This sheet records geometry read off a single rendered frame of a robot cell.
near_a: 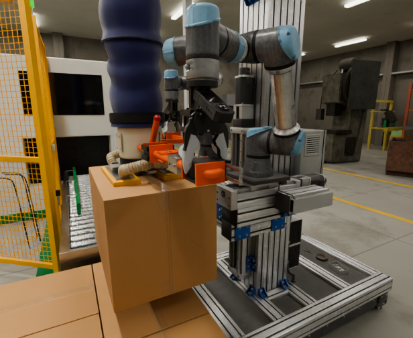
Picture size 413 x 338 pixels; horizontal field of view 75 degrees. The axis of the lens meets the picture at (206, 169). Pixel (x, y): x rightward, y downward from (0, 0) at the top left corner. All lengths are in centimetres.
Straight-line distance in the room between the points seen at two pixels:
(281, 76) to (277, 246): 107
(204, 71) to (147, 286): 75
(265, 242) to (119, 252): 98
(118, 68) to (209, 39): 56
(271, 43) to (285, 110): 27
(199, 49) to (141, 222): 57
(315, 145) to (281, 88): 69
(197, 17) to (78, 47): 1099
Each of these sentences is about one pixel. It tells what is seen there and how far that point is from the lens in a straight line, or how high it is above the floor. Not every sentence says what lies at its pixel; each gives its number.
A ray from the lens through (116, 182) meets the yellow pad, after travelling 102.
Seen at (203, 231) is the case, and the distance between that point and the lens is 104.
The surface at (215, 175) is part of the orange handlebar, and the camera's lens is 58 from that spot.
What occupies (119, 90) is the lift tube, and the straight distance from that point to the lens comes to 111.
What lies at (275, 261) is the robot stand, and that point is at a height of 42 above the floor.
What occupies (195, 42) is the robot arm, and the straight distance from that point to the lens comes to 62.
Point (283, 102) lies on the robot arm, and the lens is 113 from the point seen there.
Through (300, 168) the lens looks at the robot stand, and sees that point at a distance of 166.
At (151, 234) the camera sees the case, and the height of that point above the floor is 93.
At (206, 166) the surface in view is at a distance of 59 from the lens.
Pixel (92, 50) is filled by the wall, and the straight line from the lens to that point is 1161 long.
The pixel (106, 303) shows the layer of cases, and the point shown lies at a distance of 134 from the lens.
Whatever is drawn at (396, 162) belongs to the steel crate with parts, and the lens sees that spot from 688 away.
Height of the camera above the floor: 134
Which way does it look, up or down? 12 degrees down
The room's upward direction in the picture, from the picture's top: straight up
